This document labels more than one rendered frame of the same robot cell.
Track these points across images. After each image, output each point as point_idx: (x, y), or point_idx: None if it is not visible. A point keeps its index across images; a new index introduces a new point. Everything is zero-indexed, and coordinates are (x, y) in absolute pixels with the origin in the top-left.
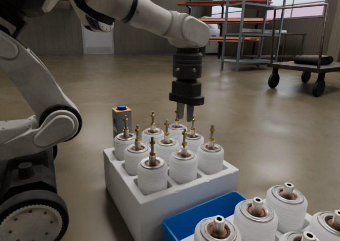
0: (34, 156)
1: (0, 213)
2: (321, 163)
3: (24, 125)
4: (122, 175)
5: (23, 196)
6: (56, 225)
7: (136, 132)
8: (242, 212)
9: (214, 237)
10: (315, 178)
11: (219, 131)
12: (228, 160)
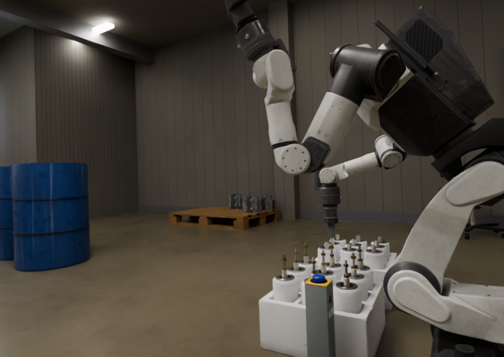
0: (457, 337)
1: None
2: (183, 292)
3: (460, 284)
4: (376, 295)
5: None
6: None
7: (354, 260)
8: (356, 250)
9: (378, 250)
10: (214, 292)
11: (110, 352)
12: (215, 325)
